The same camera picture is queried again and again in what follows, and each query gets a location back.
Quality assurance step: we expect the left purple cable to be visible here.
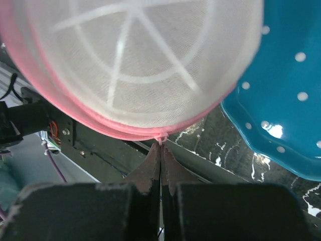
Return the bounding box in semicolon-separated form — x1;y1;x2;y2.
47;150;68;183

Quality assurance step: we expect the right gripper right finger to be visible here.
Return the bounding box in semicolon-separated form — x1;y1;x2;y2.
161;146;313;240

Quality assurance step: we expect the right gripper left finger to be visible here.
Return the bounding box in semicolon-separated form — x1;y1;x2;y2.
1;144;161;240

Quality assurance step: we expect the white mesh laundry bag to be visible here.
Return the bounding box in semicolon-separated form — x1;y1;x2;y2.
1;1;264;141

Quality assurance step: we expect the blue polka dot plate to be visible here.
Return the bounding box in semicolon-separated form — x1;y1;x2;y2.
221;1;320;181

